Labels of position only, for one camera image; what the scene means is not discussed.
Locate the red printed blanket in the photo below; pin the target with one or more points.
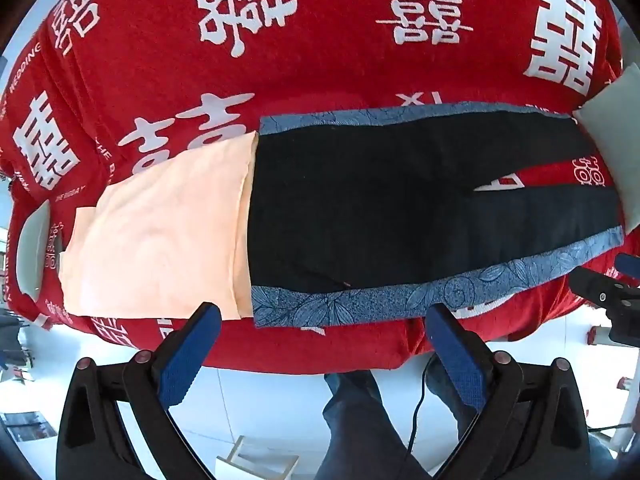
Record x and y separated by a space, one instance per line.
300 60

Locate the white wooden frame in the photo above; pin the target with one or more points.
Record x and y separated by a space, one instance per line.
240 447

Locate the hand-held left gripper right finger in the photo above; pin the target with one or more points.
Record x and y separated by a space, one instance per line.
457 355

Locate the black pants with blue trim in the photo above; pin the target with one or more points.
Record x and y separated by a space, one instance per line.
375 200

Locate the peach cloth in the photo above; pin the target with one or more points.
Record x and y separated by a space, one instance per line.
160 240

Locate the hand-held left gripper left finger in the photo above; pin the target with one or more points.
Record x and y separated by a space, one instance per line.
190 350

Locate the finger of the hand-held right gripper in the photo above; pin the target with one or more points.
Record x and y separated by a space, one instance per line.
592 285
629 264

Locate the white pillow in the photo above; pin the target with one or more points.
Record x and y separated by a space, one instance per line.
617 125
35 250

